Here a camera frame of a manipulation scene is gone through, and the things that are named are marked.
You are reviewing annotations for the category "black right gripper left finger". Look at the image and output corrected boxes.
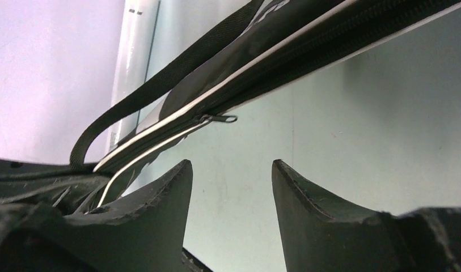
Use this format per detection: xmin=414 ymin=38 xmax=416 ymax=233
xmin=0 ymin=160 xmax=193 ymax=271

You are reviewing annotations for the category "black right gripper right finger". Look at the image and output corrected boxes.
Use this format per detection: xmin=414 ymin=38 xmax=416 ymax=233
xmin=272 ymin=160 xmax=461 ymax=271

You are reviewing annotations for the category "black racket bag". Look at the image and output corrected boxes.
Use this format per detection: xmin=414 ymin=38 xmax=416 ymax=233
xmin=70 ymin=1 xmax=461 ymax=203

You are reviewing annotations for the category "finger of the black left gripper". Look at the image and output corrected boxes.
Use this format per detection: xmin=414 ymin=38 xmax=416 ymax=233
xmin=0 ymin=159 xmax=112 ymax=215

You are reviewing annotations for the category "white shuttlecock tube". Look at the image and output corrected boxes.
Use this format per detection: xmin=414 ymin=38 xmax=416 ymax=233
xmin=104 ymin=0 xmax=162 ymax=155

